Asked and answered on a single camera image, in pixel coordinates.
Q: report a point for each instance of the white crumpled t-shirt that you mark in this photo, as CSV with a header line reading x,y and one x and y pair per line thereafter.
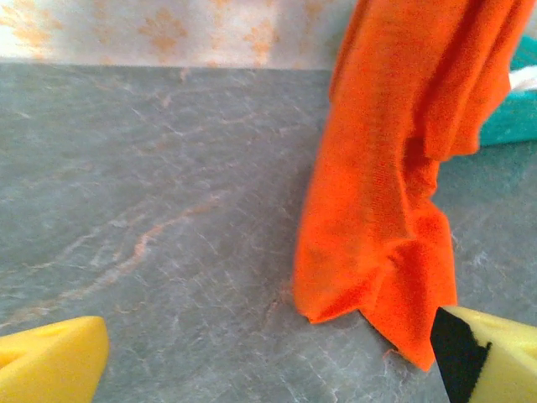
x,y
524,79

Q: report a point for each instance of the teal plastic basket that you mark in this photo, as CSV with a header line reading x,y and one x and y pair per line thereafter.
x,y
512,119

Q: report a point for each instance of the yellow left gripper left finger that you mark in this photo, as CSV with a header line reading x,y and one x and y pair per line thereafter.
x,y
50,361

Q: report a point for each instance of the orange t-shirt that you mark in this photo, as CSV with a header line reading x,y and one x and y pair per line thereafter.
x,y
377,168

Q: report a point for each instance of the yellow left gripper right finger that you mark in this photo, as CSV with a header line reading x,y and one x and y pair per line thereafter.
x,y
507,361

